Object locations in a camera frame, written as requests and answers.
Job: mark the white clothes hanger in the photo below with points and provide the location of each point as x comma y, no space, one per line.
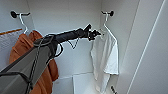
24,25
107,26

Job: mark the white t-shirt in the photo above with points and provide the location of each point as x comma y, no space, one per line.
106,56

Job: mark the white wardrobe door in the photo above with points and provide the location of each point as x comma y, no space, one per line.
151,66

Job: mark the white wardrobe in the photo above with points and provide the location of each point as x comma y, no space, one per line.
73,16

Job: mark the small black side hook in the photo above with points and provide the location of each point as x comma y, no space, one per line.
113,90

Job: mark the orange hoodie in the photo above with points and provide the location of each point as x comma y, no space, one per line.
20,50

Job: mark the black wall hook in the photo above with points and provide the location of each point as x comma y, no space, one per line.
109,13
13,14

